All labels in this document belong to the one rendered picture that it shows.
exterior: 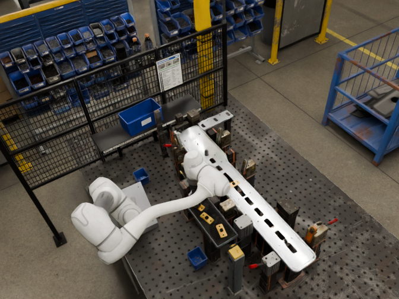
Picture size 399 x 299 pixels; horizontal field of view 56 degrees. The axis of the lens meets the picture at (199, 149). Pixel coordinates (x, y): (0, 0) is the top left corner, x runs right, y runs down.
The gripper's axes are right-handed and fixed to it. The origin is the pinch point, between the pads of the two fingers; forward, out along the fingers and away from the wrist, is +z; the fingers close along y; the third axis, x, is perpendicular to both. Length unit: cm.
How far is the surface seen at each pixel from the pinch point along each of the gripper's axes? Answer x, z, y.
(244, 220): -26.6, 8.9, 10.0
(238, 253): -36.7, 4.0, -11.6
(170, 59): 89, -22, 83
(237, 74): 146, 119, 265
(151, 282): 11, 50, -40
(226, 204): -10.0, 12.0, 15.6
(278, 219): -40, 20, 29
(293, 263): -61, 20, 8
